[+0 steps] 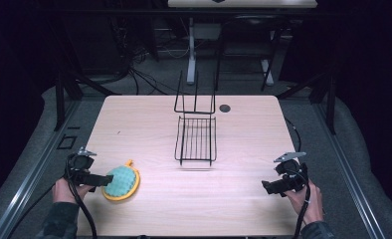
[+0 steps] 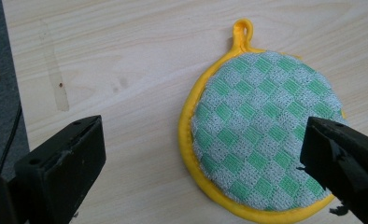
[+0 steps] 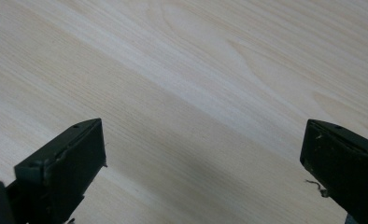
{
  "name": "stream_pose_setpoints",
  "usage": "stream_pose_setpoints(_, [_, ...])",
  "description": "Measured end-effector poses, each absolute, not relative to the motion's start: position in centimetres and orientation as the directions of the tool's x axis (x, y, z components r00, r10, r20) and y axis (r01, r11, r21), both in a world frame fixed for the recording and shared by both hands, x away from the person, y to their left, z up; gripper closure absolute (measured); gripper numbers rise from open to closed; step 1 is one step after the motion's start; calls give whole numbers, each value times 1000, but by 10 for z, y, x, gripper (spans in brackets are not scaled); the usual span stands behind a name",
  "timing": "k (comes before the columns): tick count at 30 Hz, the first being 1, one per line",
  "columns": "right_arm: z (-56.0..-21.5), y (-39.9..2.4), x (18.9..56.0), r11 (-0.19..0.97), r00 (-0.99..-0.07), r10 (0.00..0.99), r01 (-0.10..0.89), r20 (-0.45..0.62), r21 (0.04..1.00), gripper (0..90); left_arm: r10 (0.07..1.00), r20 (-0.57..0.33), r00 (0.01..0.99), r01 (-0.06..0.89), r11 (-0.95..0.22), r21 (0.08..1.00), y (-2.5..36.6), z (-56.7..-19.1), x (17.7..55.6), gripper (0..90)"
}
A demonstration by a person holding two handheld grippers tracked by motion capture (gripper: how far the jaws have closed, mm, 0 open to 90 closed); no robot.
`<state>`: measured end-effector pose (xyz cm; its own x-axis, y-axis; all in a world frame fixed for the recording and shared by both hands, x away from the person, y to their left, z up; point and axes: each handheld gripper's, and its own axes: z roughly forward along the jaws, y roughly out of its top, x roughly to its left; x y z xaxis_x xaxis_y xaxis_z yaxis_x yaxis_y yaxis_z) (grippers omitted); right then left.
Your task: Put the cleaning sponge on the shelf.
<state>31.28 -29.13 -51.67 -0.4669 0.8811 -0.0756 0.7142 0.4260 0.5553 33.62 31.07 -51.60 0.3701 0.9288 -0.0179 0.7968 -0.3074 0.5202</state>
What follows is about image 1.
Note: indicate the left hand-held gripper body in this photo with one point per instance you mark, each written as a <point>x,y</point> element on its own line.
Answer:
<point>81,163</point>

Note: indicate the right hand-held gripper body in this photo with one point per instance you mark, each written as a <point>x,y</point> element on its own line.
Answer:
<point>292,172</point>

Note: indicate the teal sponge with yellow rim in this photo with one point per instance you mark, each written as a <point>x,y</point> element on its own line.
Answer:
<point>121,181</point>

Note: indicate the person's left hand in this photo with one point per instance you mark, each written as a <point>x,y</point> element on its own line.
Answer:
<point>63,192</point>

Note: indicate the person's right hand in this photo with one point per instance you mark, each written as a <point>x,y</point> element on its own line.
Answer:
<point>311,204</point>

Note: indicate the black tape square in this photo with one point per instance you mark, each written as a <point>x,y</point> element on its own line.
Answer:
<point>66,142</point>

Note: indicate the black metal stand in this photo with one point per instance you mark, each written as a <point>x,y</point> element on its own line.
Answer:
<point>331,99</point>
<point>60,99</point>

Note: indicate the dark round table grommet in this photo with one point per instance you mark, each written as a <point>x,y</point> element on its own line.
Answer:
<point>225,108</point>

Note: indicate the black chair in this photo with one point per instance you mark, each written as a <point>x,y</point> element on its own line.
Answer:
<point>247,33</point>

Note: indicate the white desk with white legs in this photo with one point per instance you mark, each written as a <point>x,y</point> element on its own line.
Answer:
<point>243,3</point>

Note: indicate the aluminium floor rail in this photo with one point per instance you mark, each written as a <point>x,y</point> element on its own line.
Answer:
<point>346,172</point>
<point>35,172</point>

